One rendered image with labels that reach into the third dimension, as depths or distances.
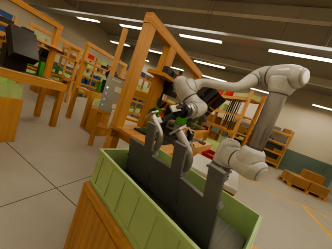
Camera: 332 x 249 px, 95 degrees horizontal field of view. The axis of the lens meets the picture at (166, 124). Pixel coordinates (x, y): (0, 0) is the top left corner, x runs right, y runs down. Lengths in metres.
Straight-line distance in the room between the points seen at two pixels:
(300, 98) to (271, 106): 10.29
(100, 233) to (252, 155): 0.92
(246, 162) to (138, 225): 0.79
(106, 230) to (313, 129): 11.25
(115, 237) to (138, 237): 0.09
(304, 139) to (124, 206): 11.06
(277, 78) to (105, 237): 1.17
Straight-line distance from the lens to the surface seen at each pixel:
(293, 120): 11.21
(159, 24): 1.68
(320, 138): 11.61
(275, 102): 1.15
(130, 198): 0.59
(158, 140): 0.65
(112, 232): 0.66
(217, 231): 0.76
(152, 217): 0.52
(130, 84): 1.48
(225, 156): 1.25
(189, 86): 0.97
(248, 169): 1.13
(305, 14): 5.66
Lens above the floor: 1.25
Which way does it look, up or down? 7 degrees down
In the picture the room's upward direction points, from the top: 21 degrees clockwise
